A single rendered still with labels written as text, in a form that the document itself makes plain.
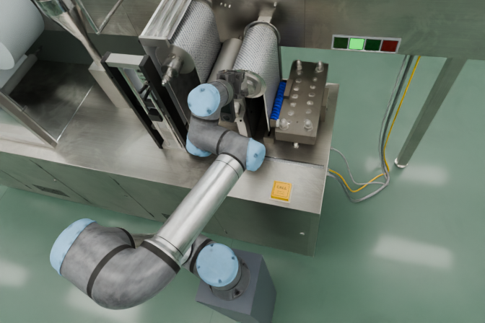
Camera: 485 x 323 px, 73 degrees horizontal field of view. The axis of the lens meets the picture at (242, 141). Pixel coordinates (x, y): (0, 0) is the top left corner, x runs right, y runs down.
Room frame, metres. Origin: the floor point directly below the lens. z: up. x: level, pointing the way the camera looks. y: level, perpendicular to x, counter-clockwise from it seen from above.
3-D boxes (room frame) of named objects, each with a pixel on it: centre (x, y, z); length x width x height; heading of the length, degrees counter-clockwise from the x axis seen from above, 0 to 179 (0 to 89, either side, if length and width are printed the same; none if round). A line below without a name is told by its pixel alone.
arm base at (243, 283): (0.27, 0.17, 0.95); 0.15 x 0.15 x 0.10
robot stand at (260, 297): (0.27, 0.17, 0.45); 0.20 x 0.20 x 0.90; 64
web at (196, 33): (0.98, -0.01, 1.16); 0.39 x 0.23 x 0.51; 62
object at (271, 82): (0.89, -0.17, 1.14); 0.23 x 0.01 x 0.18; 152
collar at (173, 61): (0.90, 0.17, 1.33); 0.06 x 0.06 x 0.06; 62
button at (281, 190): (0.53, -0.10, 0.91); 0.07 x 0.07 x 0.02; 62
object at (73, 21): (1.24, 0.52, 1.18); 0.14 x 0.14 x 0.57
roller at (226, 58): (0.97, -0.02, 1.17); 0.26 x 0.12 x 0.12; 152
